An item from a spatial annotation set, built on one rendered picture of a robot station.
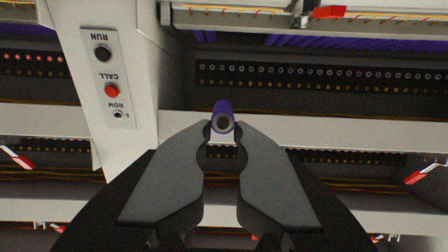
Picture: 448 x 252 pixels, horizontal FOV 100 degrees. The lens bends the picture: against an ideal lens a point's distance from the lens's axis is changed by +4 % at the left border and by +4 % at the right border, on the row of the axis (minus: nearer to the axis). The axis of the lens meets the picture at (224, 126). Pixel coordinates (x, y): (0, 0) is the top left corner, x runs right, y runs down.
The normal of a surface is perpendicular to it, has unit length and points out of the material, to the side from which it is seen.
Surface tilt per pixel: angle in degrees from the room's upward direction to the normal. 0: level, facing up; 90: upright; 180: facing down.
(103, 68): 90
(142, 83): 90
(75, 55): 90
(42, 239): 162
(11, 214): 108
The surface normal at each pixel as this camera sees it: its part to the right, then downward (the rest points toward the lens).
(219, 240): 0.04, -0.99
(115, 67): 0.00, 0.46
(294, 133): 0.00, 0.16
